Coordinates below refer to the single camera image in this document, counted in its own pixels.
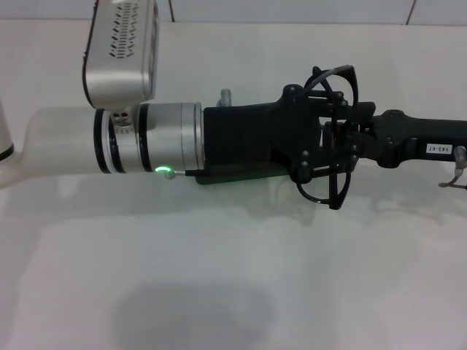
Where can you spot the green glasses case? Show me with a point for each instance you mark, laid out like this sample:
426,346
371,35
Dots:
237,178

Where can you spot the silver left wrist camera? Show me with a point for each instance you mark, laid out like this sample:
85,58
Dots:
116,65

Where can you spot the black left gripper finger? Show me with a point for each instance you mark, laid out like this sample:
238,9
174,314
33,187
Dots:
313,170
366,109

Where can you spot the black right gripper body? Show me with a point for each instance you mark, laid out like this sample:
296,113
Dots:
408,136

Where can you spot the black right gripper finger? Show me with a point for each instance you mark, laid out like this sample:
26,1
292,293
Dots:
359,151
359,127

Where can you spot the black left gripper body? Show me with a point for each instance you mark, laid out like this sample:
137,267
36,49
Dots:
248,135

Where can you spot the black thin-framed glasses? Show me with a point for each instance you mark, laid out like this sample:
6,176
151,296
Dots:
355,87

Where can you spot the silver cylindrical connector plug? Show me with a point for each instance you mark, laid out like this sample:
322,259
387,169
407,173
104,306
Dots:
225,97

